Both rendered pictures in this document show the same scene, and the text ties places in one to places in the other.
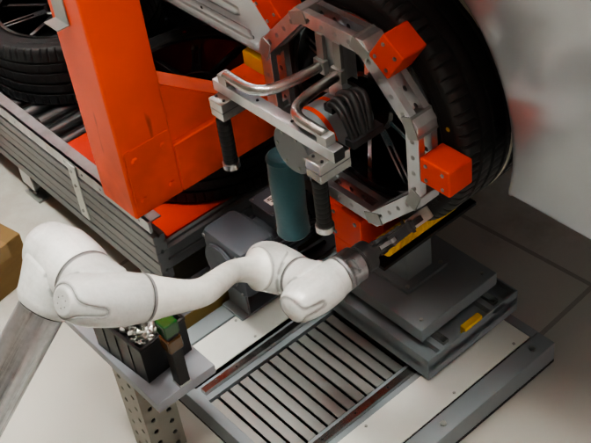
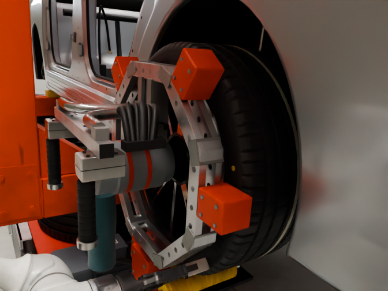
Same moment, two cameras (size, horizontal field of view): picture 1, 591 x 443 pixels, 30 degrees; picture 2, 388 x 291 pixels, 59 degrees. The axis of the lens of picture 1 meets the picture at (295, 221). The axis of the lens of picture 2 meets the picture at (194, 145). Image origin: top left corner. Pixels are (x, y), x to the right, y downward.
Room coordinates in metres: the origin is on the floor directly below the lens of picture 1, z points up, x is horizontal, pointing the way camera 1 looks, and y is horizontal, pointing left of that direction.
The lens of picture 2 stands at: (1.22, -0.30, 1.16)
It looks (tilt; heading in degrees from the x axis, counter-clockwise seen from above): 16 degrees down; 3
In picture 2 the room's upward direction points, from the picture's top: 4 degrees clockwise
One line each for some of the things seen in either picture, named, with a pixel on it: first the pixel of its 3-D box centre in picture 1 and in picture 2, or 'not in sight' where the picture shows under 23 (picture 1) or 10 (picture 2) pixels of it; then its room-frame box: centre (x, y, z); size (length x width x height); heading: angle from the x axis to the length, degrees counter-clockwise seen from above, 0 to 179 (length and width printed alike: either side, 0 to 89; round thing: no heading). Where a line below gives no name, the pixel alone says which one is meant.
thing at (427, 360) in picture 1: (408, 289); not in sight; (2.22, -0.29, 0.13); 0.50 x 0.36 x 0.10; 36
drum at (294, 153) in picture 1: (324, 129); (130, 165); (2.08, -0.10, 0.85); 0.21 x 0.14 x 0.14; 126
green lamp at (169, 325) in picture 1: (167, 325); not in sight; (1.72, 0.32, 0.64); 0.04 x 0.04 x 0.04; 36
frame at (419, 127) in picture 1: (346, 115); (154, 161); (2.12, -0.16, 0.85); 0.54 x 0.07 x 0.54; 36
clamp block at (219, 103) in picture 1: (230, 101); (63, 127); (2.14, 0.11, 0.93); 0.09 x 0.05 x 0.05; 126
